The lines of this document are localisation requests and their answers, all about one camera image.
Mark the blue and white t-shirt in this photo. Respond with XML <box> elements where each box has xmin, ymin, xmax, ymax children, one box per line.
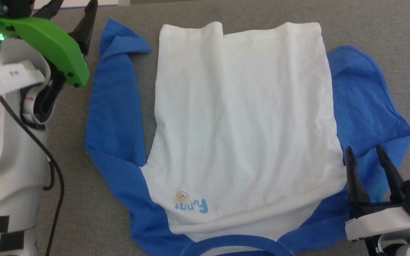
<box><xmin>85</xmin><ymin>18</ymin><xmax>410</xmax><ymax>256</ymax></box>

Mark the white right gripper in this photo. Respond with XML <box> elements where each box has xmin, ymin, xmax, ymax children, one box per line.
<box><xmin>345</xmin><ymin>145</ymin><xmax>410</xmax><ymax>242</ymax></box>

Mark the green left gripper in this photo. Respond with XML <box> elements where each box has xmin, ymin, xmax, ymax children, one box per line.
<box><xmin>0</xmin><ymin>0</ymin><xmax>98</xmax><ymax>87</ymax></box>

